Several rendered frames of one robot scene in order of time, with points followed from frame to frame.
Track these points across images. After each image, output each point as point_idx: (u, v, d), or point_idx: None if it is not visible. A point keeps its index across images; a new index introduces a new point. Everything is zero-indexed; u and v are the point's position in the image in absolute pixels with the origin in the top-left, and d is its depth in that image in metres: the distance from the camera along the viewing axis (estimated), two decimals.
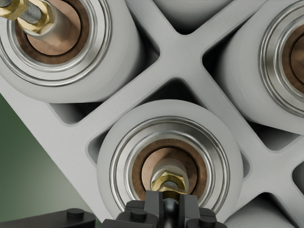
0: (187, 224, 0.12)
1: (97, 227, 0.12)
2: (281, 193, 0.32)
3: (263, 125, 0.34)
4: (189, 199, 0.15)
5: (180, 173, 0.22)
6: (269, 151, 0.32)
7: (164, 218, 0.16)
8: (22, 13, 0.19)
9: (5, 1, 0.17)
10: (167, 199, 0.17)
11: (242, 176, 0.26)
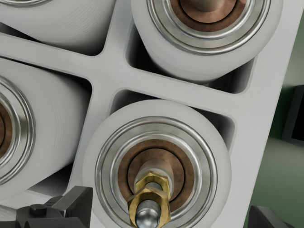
0: None
1: None
2: (119, 51, 0.32)
3: (79, 102, 0.34)
4: (267, 212, 0.14)
5: (154, 170, 0.22)
6: (93, 86, 0.32)
7: (142, 220, 0.15)
8: None
9: None
10: (147, 201, 0.16)
11: (213, 127, 0.25)
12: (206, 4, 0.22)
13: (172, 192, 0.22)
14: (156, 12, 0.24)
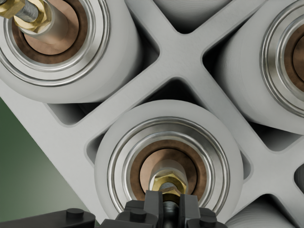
0: (187, 224, 0.12)
1: (97, 227, 0.12)
2: (282, 194, 0.31)
3: (264, 125, 0.33)
4: (189, 199, 0.15)
5: (169, 171, 0.22)
6: (271, 152, 0.31)
7: (172, 218, 0.15)
8: (19, 11, 0.19)
9: None
10: (176, 221, 0.17)
11: (225, 127, 0.25)
12: None
13: (186, 192, 0.22)
14: None
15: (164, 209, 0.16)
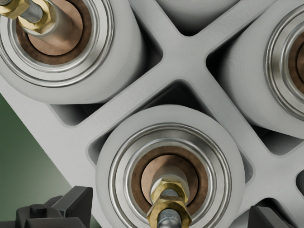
0: None
1: None
2: (284, 199, 0.31)
3: (267, 129, 0.33)
4: (267, 212, 0.14)
5: (154, 188, 0.22)
6: (273, 155, 0.31)
7: None
8: (23, 12, 0.19)
9: None
10: None
11: (141, 111, 0.25)
12: None
13: (180, 178, 0.22)
14: None
15: (169, 216, 0.16)
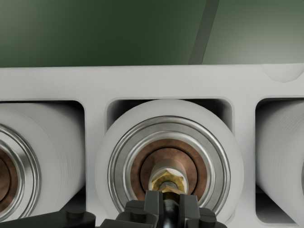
0: (187, 224, 0.12)
1: (97, 227, 0.12)
2: (250, 212, 0.32)
3: None
4: (189, 199, 0.15)
5: None
6: None
7: None
8: None
9: None
10: None
11: None
12: None
13: None
14: None
15: None
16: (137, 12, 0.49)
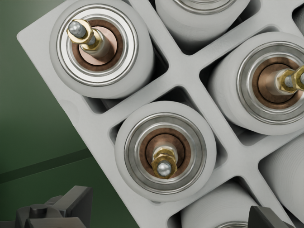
0: None
1: None
2: (167, 76, 0.43)
3: (216, 72, 0.45)
4: (267, 212, 0.14)
5: None
6: (199, 70, 0.43)
7: None
8: None
9: None
10: None
11: None
12: (104, 35, 0.35)
13: None
14: (131, 58, 0.36)
15: None
16: (96, 207, 0.62)
